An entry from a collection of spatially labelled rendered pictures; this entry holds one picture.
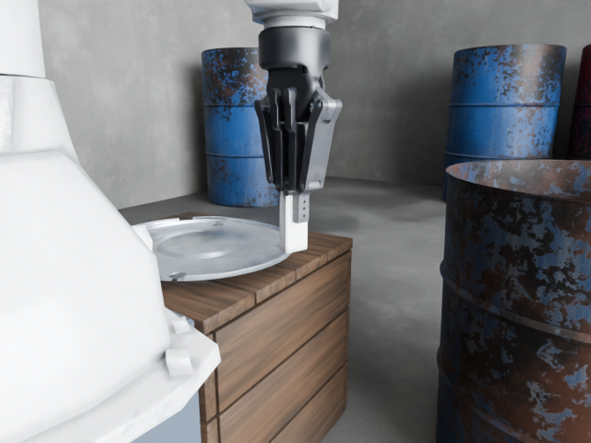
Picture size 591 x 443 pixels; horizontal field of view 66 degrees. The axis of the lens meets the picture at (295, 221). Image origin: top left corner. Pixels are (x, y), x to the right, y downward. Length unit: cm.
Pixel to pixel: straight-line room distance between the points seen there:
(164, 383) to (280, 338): 45
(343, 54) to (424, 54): 64
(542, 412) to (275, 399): 34
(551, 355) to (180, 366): 50
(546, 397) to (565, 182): 45
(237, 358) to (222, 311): 7
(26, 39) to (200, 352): 18
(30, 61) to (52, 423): 17
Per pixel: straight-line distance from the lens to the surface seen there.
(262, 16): 48
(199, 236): 74
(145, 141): 287
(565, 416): 67
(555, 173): 97
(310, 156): 46
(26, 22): 28
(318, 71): 48
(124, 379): 22
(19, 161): 24
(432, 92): 350
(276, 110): 50
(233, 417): 62
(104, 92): 272
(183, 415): 31
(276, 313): 63
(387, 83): 362
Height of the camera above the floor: 58
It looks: 14 degrees down
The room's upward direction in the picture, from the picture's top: straight up
